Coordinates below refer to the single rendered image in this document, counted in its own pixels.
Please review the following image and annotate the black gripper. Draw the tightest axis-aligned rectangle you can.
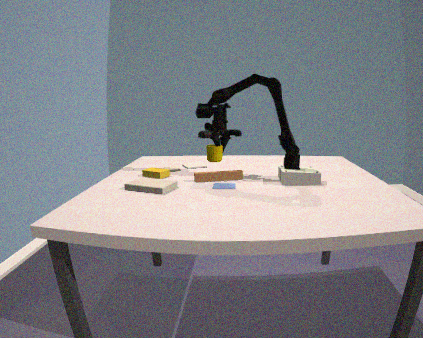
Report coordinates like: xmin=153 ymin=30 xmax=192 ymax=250
xmin=198 ymin=118 xmax=242 ymax=152

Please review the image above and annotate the brown rectangular bar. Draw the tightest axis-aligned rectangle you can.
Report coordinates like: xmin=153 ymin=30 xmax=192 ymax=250
xmin=194 ymin=170 xmax=243 ymax=182

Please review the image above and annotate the yellow cup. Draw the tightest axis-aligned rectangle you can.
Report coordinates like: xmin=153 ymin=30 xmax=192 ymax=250
xmin=207 ymin=144 xmax=223 ymax=162

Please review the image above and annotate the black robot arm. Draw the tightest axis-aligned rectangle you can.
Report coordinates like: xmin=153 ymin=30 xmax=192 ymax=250
xmin=196 ymin=74 xmax=300 ymax=170

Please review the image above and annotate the yellow rectangular block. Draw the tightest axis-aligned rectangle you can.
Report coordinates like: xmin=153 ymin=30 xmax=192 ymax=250
xmin=142 ymin=167 xmax=170 ymax=179

